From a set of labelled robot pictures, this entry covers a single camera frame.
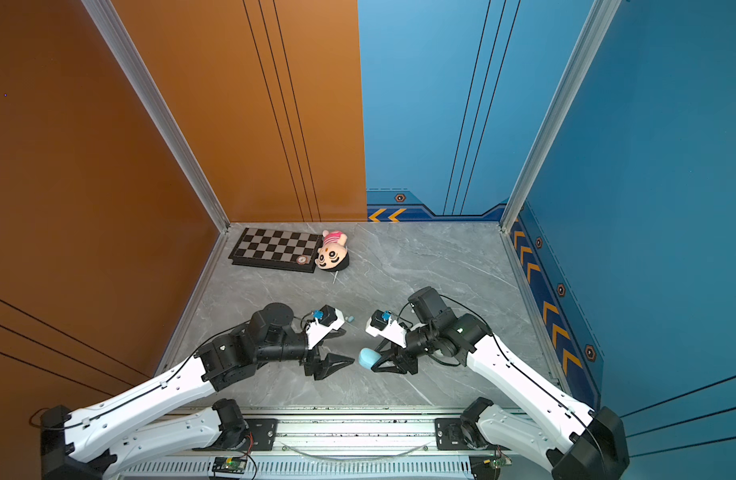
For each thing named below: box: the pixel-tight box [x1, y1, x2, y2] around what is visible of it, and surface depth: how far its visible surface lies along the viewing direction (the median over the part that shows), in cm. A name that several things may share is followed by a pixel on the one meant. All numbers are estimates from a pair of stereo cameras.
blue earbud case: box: [358, 347, 382, 370], surface depth 68 cm
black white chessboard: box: [228, 227, 323, 274], surface depth 111 cm
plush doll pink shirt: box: [314, 230, 350, 272], surface depth 103 cm
